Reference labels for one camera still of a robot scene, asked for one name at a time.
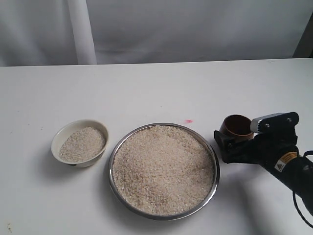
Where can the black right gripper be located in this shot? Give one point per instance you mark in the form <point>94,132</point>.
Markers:
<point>264,149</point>

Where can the brown wooden cup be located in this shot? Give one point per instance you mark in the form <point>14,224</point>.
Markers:
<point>237,127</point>

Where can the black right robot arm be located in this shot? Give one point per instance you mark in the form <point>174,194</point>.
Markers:
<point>297,175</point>

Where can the rice heap in tray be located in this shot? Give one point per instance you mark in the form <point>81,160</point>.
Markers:
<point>162,169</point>

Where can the round steel rice tray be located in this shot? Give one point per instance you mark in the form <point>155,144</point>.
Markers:
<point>163,171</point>

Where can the white rice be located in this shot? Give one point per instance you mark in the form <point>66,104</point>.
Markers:
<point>82,145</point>

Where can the cream ceramic bowl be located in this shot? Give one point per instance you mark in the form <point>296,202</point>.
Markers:
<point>68,130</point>

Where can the white vertical pole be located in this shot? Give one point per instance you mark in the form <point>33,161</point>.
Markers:
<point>82,32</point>

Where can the white backdrop curtain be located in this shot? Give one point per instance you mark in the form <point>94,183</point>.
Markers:
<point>39,32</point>

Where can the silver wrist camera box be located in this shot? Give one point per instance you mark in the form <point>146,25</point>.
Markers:
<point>269,123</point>

